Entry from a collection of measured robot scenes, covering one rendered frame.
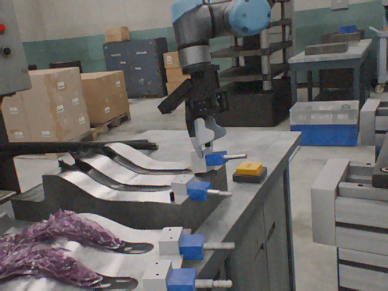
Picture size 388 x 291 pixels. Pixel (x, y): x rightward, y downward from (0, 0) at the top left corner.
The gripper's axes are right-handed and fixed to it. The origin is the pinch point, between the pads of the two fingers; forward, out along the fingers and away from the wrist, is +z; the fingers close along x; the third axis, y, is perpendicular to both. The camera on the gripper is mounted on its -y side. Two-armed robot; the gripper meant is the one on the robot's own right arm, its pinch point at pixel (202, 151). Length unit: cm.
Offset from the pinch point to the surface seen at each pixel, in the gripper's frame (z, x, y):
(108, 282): 14.6, -38.7, -1.7
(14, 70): -35, 21, -81
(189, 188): 6.1, -12.3, 1.4
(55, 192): 3.6, -17.4, -32.2
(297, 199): 65, 191, -29
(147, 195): 6.6, -13.9, -8.7
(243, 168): 8.5, 19.4, 2.1
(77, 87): -57, 289, -293
